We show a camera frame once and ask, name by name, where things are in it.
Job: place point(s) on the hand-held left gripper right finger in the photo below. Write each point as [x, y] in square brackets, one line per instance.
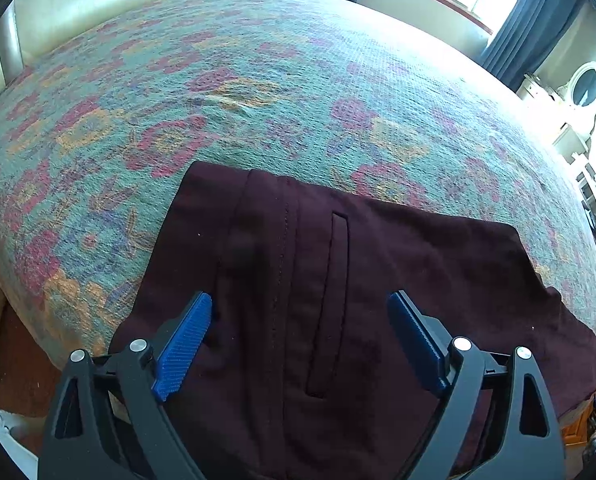
[414, 340]

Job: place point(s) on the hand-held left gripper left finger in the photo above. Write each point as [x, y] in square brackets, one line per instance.
[184, 345]

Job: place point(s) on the maroon pants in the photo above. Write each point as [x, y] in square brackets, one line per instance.
[298, 260]

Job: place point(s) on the wooden cabinet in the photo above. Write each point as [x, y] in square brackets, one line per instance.
[585, 420]

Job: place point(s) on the white shelf unit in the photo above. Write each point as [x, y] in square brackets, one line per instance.
[585, 170]

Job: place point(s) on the floral woven blanket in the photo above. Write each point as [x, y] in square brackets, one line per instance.
[178, 85]

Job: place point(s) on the white framed oval mirror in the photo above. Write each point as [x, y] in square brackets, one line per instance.
[585, 85]

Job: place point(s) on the cream leather headboard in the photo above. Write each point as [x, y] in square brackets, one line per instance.
[78, 5]

